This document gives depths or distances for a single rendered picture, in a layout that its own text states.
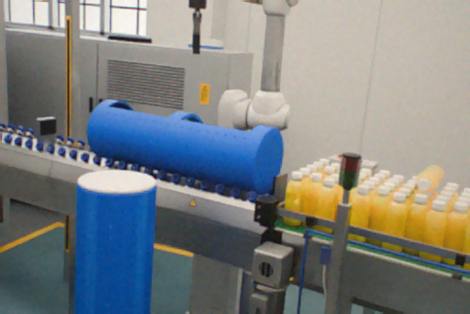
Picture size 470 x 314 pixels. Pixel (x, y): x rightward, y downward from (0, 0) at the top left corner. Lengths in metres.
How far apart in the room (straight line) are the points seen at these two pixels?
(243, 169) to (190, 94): 1.91
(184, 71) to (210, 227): 1.90
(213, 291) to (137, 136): 1.08
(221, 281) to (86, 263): 1.15
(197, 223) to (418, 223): 0.90
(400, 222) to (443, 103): 3.00
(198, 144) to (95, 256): 0.61
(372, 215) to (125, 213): 0.87
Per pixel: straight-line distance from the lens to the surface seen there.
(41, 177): 2.88
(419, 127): 4.89
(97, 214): 1.95
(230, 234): 2.25
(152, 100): 4.12
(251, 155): 2.11
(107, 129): 2.52
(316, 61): 4.97
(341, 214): 1.75
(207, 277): 3.06
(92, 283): 2.06
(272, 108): 2.74
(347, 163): 1.69
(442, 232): 1.93
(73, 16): 3.25
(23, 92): 4.82
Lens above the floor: 1.60
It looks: 14 degrees down
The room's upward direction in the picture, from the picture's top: 5 degrees clockwise
